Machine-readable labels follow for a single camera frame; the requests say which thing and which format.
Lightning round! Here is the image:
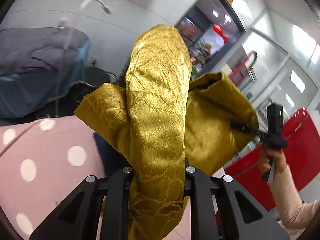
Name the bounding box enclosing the red cabinet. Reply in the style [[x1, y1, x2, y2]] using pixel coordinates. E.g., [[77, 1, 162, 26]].
[[225, 108, 319, 211]]

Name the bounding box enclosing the grey blue bedding pile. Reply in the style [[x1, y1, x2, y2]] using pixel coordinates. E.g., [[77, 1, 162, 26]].
[[1, 27, 91, 119]]

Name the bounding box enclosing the person's right hand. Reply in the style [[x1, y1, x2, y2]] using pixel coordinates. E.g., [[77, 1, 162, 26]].
[[258, 147, 287, 176]]

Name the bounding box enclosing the black round stool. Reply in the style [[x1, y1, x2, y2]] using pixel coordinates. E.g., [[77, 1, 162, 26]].
[[84, 67, 117, 88]]

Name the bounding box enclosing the pink polka dot bedspread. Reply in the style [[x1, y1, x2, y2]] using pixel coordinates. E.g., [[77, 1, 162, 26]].
[[0, 114, 226, 240]]

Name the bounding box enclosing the beige right sleeve forearm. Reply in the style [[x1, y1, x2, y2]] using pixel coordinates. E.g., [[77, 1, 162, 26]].
[[269, 166, 319, 239]]

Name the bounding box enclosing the white gooseneck lamp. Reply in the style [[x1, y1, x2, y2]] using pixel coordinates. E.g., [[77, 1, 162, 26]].
[[79, 0, 112, 15]]

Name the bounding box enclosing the gold satin jacket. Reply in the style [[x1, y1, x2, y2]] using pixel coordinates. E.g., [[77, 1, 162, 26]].
[[75, 25, 259, 239]]

